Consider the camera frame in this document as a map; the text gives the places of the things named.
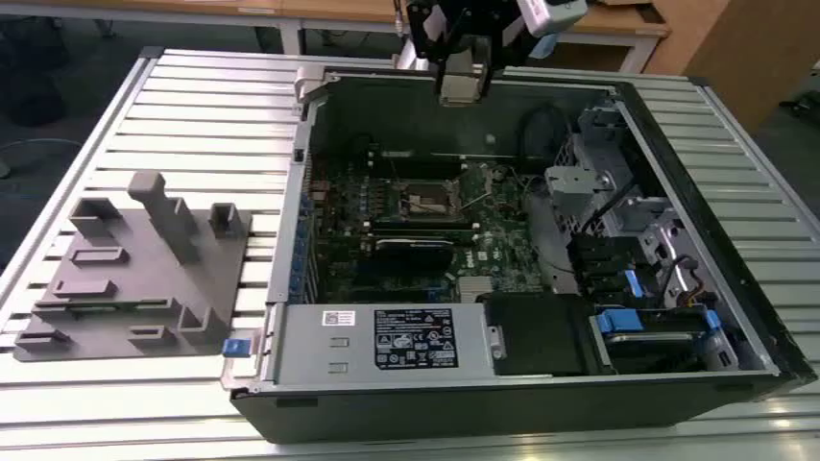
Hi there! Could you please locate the office chair base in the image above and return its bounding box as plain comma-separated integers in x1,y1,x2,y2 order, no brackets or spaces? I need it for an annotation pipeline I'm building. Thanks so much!
777,64,820,119

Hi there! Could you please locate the black open PC case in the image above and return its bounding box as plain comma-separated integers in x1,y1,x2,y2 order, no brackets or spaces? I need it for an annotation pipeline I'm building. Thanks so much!
220,64,820,446

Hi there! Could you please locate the black graphics card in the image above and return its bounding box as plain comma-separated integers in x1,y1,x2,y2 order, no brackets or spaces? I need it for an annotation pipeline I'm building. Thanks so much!
373,235,457,285

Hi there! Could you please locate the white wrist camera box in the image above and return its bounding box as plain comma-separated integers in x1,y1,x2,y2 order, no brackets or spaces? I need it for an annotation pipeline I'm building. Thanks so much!
516,0,588,37

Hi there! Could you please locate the perforated metal drive cage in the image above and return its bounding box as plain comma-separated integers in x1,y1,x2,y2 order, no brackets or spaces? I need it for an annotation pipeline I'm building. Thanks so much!
550,106,633,169

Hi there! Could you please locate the green motherboard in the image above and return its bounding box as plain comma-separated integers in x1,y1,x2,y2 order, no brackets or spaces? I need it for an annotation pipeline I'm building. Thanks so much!
305,156,560,306

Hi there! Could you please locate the grey power supply unit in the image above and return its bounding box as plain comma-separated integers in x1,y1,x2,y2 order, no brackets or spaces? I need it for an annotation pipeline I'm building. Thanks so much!
272,303,502,386

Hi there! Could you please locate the grey metal bracket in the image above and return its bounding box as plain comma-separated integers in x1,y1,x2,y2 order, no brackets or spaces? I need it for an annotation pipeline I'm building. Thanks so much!
542,165,617,208

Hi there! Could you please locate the grey case handle latch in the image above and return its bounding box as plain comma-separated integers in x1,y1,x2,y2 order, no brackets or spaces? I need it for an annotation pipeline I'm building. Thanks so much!
292,65,329,106

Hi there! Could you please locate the wooden desk white frame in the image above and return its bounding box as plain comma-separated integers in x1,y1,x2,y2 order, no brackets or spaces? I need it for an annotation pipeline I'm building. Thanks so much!
34,0,672,74

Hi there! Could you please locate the CPU socket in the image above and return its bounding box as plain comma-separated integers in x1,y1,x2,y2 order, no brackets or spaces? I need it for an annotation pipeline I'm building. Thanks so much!
396,180,468,223

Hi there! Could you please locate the black disk bay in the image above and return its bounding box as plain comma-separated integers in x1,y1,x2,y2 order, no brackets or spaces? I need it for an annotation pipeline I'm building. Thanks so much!
566,233,661,303

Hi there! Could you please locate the grey parts rack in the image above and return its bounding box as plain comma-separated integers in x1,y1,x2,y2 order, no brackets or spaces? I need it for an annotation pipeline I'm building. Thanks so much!
12,170,254,364

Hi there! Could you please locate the black office chair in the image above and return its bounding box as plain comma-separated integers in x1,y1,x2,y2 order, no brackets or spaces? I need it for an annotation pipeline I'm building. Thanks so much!
0,16,73,130

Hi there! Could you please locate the hard disk in blue carrier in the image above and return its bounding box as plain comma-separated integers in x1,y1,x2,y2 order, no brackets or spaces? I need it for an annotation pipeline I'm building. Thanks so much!
592,307,722,376

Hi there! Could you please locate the metal socket cover frame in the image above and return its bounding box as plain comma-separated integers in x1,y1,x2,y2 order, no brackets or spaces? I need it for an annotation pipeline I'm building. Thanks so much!
445,160,476,212

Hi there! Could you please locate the silver chipset heat sink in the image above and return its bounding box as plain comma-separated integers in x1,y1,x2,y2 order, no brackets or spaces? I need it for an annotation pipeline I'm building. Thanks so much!
457,276,496,296

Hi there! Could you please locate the thick black cable loop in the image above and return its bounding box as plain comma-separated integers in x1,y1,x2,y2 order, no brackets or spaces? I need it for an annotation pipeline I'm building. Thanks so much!
518,103,569,162

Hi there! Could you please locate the wooden cabinet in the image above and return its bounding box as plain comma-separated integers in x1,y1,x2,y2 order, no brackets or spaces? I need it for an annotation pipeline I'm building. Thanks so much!
644,0,820,132

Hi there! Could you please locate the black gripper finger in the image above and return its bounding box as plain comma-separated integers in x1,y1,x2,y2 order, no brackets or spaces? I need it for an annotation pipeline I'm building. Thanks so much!
432,28,473,100
474,33,500,97

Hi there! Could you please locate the silver CPU plate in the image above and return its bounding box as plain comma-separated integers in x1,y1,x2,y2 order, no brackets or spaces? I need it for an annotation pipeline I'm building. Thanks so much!
437,51,492,107

